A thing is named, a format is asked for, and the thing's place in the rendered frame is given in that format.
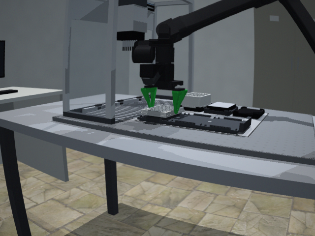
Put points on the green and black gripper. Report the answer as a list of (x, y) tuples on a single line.
[(177, 93)]

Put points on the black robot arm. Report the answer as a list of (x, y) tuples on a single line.
[(173, 30)]

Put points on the white deep-well block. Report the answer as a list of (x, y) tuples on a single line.
[(193, 100)]

